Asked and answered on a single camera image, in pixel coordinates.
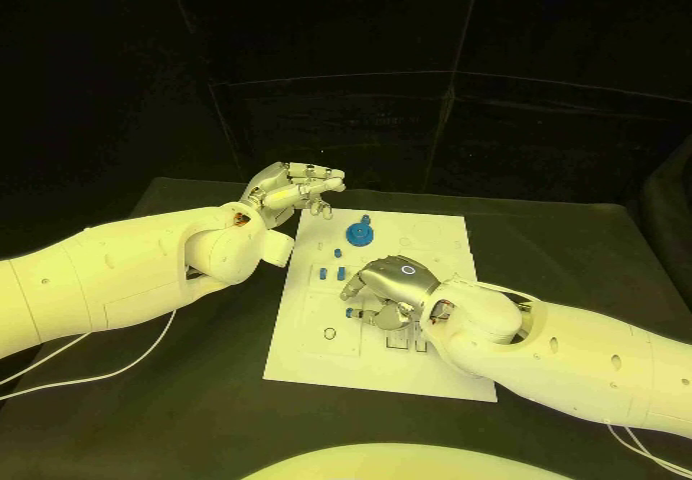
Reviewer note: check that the blue rectangular block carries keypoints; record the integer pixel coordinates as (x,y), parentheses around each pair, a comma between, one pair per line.
(340,273)

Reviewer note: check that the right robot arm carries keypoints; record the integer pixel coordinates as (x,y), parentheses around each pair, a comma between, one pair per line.
(566,356)

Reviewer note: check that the blue long cylinder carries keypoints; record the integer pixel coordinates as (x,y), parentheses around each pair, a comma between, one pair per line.
(351,312)

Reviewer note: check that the white task board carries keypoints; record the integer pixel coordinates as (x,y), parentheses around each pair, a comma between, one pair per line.
(324,360)

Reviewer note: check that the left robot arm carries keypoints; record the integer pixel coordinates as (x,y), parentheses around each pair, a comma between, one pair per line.
(108,270)

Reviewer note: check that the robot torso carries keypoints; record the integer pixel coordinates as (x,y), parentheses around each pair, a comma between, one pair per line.
(405,465)

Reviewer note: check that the blue gear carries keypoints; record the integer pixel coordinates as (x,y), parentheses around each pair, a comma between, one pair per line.
(359,234)

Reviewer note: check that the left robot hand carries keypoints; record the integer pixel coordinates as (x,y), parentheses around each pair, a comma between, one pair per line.
(281,187)

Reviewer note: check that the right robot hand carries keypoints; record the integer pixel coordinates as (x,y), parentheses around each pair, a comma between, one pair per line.
(399,279)

